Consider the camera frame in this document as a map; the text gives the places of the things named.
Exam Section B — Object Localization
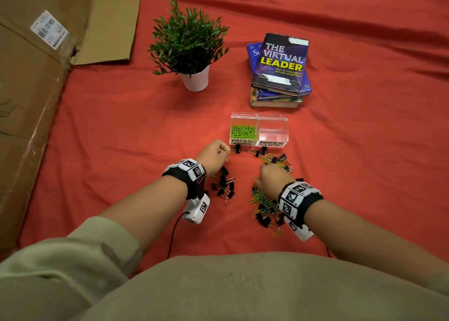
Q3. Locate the person's right hand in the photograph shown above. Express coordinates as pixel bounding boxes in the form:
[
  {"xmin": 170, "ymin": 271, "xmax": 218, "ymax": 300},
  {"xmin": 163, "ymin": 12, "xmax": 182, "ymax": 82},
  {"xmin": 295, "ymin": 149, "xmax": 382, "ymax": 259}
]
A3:
[{"xmin": 254, "ymin": 163, "xmax": 297, "ymax": 201}]

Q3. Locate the person's left hand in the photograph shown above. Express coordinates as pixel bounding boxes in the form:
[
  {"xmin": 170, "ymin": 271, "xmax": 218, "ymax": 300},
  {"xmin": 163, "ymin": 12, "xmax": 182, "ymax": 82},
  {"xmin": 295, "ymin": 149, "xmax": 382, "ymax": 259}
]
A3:
[{"xmin": 196, "ymin": 139, "xmax": 231, "ymax": 177}]

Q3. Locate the cluster of black binder clips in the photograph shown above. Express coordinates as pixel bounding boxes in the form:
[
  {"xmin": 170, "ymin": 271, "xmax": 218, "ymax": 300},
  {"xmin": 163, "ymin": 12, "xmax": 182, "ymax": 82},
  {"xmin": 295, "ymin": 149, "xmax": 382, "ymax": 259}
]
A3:
[{"xmin": 210, "ymin": 165, "xmax": 236, "ymax": 202}]

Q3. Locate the pile of green paper clips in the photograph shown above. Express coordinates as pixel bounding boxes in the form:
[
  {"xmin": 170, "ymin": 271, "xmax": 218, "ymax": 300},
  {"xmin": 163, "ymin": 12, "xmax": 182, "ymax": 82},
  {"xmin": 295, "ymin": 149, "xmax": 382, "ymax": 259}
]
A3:
[
  {"xmin": 230, "ymin": 123, "xmax": 259, "ymax": 140},
  {"xmin": 247, "ymin": 152, "xmax": 294, "ymax": 237}
]

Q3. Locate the pile of black binder clips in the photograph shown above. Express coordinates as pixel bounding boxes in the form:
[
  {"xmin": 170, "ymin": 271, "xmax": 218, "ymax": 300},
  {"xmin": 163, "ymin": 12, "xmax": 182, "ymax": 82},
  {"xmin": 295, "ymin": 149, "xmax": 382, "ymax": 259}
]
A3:
[{"xmin": 230, "ymin": 143, "xmax": 295, "ymax": 228}]

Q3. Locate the clear two-compartment plastic box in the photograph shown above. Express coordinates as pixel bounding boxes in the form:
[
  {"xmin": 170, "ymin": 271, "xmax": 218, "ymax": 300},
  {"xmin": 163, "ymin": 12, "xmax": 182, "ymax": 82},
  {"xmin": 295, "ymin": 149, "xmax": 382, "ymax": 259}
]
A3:
[{"xmin": 229, "ymin": 112, "xmax": 290, "ymax": 148}]

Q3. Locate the person's left forearm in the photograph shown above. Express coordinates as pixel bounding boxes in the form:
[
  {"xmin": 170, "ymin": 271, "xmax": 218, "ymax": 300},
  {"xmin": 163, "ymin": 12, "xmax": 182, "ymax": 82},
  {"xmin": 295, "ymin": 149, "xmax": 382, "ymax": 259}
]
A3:
[{"xmin": 100, "ymin": 175, "xmax": 188, "ymax": 255}]

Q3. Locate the person's right forearm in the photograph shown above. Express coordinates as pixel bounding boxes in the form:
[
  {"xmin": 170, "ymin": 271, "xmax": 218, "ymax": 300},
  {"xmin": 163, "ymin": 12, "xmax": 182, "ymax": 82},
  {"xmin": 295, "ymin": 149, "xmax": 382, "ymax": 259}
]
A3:
[{"xmin": 303, "ymin": 200, "xmax": 449, "ymax": 286}]

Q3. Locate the brown cardboard box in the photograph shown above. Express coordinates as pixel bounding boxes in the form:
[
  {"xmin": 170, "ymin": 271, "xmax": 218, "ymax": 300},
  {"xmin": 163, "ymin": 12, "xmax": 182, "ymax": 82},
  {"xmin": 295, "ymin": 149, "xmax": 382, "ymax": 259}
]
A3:
[{"xmin": 0, "ymin": 0, "xmax": 142, "ymax": 253}]

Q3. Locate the right black marker wristband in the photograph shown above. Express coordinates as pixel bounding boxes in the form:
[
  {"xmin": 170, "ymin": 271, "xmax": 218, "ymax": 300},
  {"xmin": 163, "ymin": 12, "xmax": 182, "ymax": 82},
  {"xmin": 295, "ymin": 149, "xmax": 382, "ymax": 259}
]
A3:
[{"xmin": 278, "ymin": 181, "xmax": 324, "ymax": 227}]

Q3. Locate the black marker wristband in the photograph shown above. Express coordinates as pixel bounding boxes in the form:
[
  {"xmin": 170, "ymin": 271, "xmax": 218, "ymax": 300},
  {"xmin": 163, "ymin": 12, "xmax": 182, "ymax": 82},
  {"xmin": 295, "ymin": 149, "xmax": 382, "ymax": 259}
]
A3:
[
  {"xmin": 278, "ymin": 181, "xmax": 324, "ymax": 227},
  {"xmin": 162, "ymin": 158, "xmax": 207, "ymax": 200}
]

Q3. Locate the left black marker wristband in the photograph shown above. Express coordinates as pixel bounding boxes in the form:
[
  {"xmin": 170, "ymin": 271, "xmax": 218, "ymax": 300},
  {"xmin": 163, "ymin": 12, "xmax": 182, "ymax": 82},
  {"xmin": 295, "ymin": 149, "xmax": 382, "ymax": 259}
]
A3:
[{"xmin": 162, "ymin": 158, "xmax": 207, "ymax": 200}]

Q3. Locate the olive brown book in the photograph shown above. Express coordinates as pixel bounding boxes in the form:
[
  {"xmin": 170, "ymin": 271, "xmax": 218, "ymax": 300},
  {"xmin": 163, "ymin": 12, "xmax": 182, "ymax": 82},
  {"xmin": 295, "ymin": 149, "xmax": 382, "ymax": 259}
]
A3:
[{"xmin": 249, "ymin": 87, "xmax": 304, "ymax": 109}]

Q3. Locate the blue and yellow book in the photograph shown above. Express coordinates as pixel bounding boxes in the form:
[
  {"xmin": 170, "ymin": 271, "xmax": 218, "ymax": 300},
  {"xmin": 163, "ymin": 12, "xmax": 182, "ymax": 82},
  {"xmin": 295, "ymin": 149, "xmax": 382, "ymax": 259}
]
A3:
[{"xmin": 256, "ymin": 88, "xmax": 304, "ymax": 102}]

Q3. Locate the red cloth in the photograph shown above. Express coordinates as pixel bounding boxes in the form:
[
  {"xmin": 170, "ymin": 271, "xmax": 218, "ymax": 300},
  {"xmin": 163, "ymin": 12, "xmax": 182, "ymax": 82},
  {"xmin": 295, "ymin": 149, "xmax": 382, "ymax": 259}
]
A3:
[{"xmin": 17, "ymin": 0, "xmax": 449, "ymax": 276}]

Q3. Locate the black book with yellow print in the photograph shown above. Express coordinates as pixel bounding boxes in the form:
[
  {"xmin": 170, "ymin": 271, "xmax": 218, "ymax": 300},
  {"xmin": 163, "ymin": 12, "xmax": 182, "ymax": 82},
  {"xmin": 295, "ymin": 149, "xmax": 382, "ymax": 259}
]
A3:
[{"xmin": 251, "ymin": 32, "xmax": 310, "ymax": 97}]

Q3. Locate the beige sweater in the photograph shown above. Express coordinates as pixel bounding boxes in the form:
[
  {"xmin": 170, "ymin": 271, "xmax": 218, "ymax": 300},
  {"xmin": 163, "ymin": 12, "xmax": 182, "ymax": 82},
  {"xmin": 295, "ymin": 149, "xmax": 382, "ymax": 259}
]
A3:
[{"xmin": 0, "ymin": 215, "xmax": 449, "ymax": 321}]

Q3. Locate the green plant in white pot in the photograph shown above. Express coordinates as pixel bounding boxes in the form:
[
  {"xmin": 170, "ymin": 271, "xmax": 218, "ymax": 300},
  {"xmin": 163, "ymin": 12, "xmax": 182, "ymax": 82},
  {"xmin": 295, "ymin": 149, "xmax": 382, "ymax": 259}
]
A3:
[{"xmin": 148, "ymin": 0, "xmax": 231, "ymax": 93}]

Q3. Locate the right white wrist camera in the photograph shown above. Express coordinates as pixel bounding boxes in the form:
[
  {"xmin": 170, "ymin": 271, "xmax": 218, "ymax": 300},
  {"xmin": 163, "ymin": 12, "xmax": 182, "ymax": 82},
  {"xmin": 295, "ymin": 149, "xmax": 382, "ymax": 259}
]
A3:
[{"xmin": 283, "ymin": 216, "xmax": 315, "ymax": 242}]

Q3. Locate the left black camera cable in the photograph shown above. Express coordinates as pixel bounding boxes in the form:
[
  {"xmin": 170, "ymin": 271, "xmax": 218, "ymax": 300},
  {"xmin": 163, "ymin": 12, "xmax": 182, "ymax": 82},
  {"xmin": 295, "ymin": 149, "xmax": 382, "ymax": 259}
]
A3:
[{"xmin": 167, "ymin": 210, "xmax": 190, "ymax": 260}]

